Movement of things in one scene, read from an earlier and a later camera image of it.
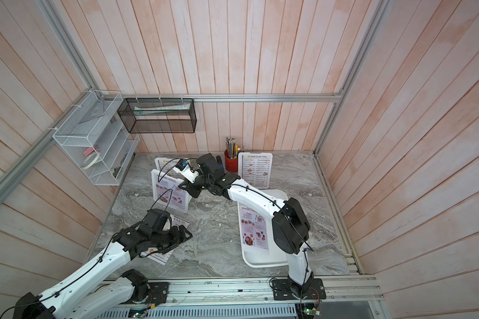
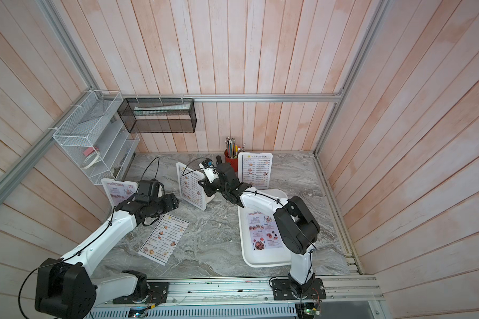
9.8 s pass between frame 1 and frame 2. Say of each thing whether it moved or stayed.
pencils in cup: stayed
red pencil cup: stayed
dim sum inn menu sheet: stayed
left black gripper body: moved
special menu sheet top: moved
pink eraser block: stayed
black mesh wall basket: stayed
